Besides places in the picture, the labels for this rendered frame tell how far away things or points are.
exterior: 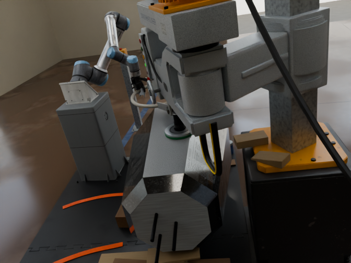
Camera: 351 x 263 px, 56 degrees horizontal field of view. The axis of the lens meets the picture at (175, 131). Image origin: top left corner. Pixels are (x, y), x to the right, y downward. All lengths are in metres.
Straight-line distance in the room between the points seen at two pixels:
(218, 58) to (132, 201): 0.98
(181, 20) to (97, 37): 8.57
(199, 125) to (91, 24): 8.46
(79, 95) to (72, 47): 6.91
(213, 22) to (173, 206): 1.05
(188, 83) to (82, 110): 1.95
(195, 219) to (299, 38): 1.10
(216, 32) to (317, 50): 0.70
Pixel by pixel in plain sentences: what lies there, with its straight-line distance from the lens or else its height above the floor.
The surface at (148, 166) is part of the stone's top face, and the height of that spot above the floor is 0.85.
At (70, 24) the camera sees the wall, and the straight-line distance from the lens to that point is 10.01.
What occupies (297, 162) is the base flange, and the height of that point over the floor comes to 0.78.
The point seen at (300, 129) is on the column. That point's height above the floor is 0.92.
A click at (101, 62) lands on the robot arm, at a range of 3.43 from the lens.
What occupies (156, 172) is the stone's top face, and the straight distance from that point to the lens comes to 1.89.
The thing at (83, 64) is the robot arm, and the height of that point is 1.17.
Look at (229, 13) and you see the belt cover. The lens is 1.28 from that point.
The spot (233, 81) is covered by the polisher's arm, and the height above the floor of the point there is 1.38.
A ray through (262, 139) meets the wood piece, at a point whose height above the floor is 0.82.
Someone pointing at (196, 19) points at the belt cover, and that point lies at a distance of 1.23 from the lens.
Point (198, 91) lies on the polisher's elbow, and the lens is 1.38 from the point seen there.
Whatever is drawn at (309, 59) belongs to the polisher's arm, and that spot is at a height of 1.35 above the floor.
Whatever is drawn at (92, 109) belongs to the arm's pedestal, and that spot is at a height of 0.82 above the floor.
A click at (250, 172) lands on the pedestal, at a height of 0.74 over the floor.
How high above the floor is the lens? 1.87
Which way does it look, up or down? 26 degrees down
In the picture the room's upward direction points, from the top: 11 degrees counter-clockwise
